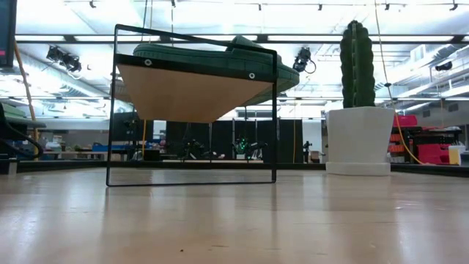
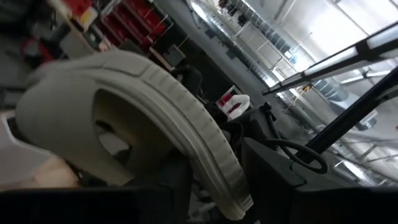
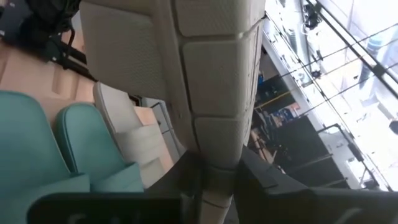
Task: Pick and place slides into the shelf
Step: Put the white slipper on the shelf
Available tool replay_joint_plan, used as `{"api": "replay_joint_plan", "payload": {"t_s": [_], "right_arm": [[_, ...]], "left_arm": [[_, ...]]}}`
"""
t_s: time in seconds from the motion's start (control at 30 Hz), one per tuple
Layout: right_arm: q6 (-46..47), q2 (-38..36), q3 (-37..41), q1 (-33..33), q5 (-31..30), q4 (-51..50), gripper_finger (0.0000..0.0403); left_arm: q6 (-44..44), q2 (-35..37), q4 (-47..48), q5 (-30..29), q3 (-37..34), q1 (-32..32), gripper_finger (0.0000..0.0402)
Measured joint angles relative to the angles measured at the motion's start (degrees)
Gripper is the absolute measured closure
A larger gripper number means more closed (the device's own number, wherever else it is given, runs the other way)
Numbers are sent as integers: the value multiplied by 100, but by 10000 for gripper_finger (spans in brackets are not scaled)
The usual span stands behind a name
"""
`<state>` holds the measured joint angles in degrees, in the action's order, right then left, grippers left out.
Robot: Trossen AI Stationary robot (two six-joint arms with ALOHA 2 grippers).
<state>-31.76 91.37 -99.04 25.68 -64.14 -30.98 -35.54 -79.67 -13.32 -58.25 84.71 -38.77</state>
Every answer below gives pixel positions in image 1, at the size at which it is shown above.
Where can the wooden shelf with black frame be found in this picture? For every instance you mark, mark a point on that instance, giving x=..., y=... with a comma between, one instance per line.
x=190, y=95

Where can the green rubber slide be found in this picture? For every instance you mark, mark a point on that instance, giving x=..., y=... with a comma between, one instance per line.
x=205, y=55

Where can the background robot with green lights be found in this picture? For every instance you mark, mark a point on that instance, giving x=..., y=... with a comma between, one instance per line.
x=243, y=144

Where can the dark background monitor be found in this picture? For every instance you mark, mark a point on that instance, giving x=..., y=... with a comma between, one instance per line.
x=128, y=126

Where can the white plant pot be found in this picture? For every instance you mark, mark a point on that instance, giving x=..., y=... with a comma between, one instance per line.
x=361, y=139

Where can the green cactus plant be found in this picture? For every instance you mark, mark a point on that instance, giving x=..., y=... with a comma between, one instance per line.
x=357, y=66

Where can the red storage bins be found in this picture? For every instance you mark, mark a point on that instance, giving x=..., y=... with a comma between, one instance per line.
x=428, y=152

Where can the black ceiling fixture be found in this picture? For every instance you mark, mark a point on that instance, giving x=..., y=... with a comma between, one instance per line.
x=444, y=66

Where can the small yellow box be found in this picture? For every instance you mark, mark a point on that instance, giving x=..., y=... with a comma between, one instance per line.
x=454, y=155

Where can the computer monitor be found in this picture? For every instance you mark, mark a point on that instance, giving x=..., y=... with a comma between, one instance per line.
x=5, y=44

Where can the black partition wall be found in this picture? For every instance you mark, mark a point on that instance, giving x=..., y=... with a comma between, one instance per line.
x=220, y=135

